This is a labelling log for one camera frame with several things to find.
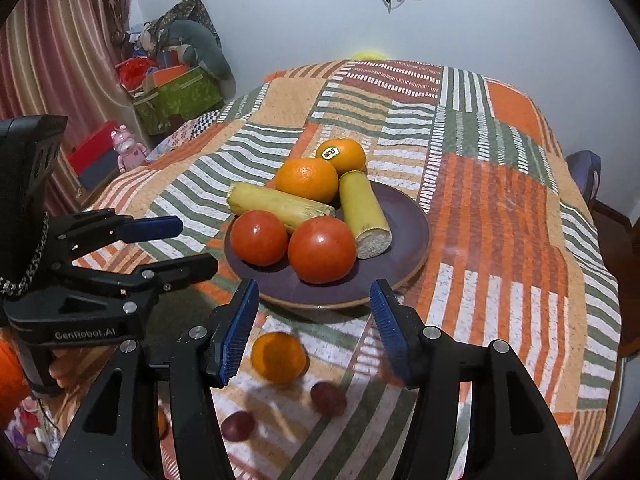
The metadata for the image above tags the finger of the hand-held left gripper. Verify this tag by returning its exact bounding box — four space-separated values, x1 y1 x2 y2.
49 208 184 267
54 253 219 312

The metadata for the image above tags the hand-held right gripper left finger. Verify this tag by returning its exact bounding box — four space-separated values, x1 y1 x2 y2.
49 278 261 480

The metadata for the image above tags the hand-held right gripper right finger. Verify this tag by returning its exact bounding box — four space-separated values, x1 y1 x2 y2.
368 278 581 480

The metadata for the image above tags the purple plate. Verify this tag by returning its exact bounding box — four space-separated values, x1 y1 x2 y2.
223 180 431 310

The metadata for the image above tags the red tomato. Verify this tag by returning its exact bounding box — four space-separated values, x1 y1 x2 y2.
287 216 358 285
230 210 289 267

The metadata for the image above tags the yellow sugarcane piece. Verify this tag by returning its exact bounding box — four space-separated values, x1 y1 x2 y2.
227 182 336 235
338 170 392 260

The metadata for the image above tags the large orange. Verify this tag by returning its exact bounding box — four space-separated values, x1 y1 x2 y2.
275 157 340 205

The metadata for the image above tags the orange with black sticker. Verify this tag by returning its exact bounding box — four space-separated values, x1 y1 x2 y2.
315 138 367 173

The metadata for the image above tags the red box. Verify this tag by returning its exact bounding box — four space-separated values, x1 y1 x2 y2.
66 120 125 192

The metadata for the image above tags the pink toy figure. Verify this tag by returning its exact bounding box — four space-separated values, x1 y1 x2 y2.
110 124 148 172

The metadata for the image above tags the dark red grape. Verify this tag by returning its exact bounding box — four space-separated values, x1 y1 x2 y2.
310 381 348 416
221 411 257 442

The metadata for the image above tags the checkered cloth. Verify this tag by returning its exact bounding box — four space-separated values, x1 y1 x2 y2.
189 107 227 137

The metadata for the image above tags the green storage box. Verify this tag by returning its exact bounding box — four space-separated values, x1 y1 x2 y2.
131 66 224 135

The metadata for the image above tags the striped red curtain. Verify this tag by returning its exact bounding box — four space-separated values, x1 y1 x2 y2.
0 0 135 211

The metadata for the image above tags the red plastic bag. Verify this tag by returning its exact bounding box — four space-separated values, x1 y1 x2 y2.
115 58 157 92

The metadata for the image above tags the orange box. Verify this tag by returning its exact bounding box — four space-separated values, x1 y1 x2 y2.
149 64 192 87

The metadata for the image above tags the striped patchwork blanket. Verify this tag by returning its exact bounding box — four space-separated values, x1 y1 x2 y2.
50 58 623 480

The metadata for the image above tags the dark patterned cloth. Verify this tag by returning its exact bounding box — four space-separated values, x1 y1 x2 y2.
164 0 222 47

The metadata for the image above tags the grey bag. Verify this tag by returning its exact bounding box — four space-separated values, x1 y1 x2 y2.
566 150 602 207

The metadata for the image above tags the metal chain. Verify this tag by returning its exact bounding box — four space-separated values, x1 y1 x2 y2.
0 212 51 297

